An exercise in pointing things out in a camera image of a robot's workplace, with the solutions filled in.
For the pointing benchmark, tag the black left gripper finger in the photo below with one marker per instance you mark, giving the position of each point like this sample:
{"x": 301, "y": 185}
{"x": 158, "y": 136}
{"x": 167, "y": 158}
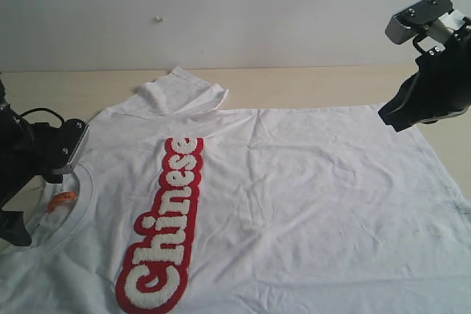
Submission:
{"x": 13, "y": 228}

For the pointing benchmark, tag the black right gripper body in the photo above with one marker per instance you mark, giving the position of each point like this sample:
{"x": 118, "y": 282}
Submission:
{"x": 453, "y": 62}

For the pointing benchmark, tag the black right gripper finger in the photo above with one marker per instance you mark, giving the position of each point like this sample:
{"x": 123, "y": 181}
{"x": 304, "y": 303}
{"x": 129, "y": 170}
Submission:
{"x": 416, "y": 108}

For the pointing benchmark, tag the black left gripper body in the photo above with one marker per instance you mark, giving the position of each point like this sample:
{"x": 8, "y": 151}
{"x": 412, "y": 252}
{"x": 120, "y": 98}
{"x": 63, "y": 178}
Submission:
{"x": 23, "y": 150}

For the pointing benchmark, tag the white t-shirt red lettering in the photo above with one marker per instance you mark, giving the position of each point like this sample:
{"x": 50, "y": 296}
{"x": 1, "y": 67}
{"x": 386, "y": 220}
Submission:
{"x": 178, "y": 206}

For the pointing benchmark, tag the white wall hook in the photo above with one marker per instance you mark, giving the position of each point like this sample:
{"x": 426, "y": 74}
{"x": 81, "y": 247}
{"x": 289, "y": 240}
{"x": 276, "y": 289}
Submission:
{"x": 158, "y": 19}

